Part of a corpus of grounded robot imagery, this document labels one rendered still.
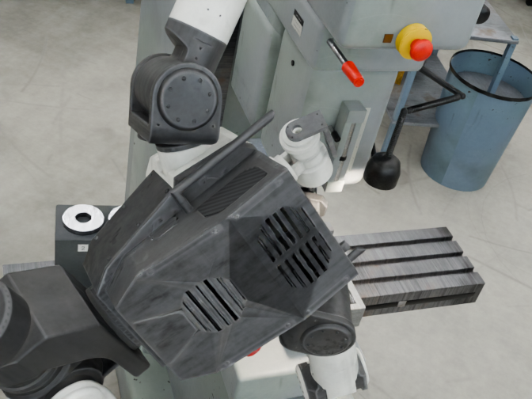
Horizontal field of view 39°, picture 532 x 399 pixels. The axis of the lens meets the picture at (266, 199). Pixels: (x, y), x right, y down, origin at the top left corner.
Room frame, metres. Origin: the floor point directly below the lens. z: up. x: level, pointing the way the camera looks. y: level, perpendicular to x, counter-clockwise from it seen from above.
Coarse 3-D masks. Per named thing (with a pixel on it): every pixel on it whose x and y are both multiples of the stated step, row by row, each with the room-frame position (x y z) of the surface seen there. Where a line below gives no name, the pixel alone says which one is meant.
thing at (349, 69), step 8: (328, 40) 1.23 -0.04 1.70; (336, 48) 1.20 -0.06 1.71; (336, 56) 1.19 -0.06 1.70; (344, 56) 1.18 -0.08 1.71; (344, 64) 1.15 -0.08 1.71; (352, 64) 1.15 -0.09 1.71; (344, 72) 1.14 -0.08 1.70; (352, 72) 1.12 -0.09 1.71; (352, 80) 1.11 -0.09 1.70; (360, 80) 1.11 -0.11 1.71
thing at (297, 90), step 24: (288, 48) 1.38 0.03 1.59; (288, 72) 1.36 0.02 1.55; (312, 72) 1.28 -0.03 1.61; (336, 72) 1.29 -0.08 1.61; (360, 72) 1.31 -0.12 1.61; (384, 72) 1.34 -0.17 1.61; (288, 96) 1.33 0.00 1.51; (312, 96) 1.28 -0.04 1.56; (336, 96) 1.29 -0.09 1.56; (360, 96) 1.32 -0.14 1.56; (384, 96) 1.34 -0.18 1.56; (288, 120) 1.31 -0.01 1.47; (264, 144) 1.39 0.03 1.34; (360, 144) 1.33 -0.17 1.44; (360, 168) 1.34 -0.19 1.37
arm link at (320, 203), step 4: (304, 192) 1.35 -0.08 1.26; (308, 192) 1.36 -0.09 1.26; (308, 196) 1.34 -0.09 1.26; (312, 196) 1.35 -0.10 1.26; (316, 196) 1.35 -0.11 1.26; (320, 196) 1.35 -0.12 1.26; (312, 200) 1.33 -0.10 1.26; (316, 200) 1.34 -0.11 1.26; (320, 200) 1.34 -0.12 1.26; (324, 200) 1.35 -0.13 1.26; (312, 204) 1.32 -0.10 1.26; (316, 204) 1.32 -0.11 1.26; (320, 204) 1.34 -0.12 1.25; (324, 204) 1.34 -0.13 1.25; (328, 204) 1.36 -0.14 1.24; (316, 208) 1.31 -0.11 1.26; (320, 208) 1.34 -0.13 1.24; (324, 208) 1.34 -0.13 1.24; (320, 212) 1.34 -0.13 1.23; (324, 212) 1.34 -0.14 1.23
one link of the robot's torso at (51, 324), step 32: (0, 288) 0.62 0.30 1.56; (32, 288) 0.67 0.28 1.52; (64, 288) 0.69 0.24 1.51; (0, 320) 0.58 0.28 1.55; (32, 320) 0.61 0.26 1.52; (64, 320) 0.63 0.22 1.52; (96, 320) 0.65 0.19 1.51; (0, 352) 0.56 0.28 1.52; (32, 352) 0.58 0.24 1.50; (64, 352) 0.61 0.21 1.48; (96, 352) 0.64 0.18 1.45; (128, 352) 0.68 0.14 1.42; (0, 384) 0.57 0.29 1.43; (32, 384) 0.59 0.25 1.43
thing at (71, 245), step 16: (64, 208) 1.24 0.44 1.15; (80, 208) 1.23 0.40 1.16; (96, 208) 1.25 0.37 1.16; (112, 208) 1.27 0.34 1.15; (64, 224) 1.18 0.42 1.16; (80, 224) 1.18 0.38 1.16; (96, 224) 1.20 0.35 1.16; (64, 240) 1.14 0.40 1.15; (80, 240) 1.15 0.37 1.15; (64, 256) 1.14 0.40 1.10; (80, 256) 1.15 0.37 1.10; (80, 272) 1.15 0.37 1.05
